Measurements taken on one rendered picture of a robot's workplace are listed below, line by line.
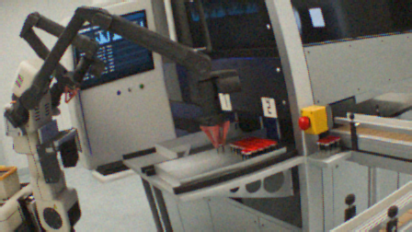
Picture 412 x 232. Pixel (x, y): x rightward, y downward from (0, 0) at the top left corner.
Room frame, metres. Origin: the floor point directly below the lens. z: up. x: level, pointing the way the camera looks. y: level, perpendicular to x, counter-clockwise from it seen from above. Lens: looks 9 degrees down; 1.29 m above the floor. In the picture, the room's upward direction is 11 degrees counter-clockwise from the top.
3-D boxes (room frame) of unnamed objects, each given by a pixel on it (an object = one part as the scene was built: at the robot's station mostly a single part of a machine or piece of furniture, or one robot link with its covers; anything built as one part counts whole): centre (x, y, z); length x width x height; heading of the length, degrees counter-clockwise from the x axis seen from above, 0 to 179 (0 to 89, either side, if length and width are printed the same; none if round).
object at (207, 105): (1.64, -0.02, 1.06); 0.10 x 0.07 x 0.07; 125
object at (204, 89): (1.64, -0.03, 1.12); 0.07 x 0.06 x 0.07; 88
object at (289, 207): (2.48, 0.10, 0.73); 1.98 x 0.01 x 0.25; 21
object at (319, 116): (1.45, -0.31, 1.00); 0.08 x 0.07 x 0.07; 111
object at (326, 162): (1.45, -0.36, 0.87); 0.14 x 0.13 x 0.02; 111
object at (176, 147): (1.96, 0.01, 0.90); 0.34 x 0.26 x 0.04; 111
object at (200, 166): (1.60, -0.01, 0.90); 0.34 x 0.26 x 0.04; 110
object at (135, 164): (1.77, 0.01, 0.87); 0.70 x 0.48 x 0.02; 21
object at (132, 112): (2.42, 0.40, 1.19); 0.50 x 0.19 x 0.78; 118
